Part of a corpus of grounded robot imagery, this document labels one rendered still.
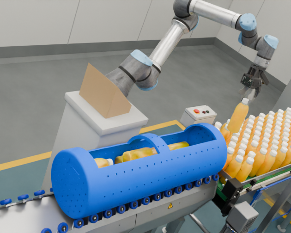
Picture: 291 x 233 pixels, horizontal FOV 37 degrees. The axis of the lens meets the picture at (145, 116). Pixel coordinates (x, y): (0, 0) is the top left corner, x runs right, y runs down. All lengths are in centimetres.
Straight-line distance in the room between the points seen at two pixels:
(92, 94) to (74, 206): 64
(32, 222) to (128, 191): 40
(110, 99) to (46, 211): 60
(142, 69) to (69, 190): 73
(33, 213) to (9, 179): 149
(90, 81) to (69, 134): 31
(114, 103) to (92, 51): 335
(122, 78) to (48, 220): 76
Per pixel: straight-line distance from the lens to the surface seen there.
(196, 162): 208
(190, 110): 262
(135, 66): 214
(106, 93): 209
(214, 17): 222
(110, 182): 173
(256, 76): 227
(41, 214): 187
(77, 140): 223
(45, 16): 479
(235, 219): 251
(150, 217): 214
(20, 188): 329
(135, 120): 220
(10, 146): 362
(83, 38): 525
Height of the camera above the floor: 228
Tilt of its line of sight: 30 degrees down
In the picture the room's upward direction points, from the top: 23 degrees clockwise
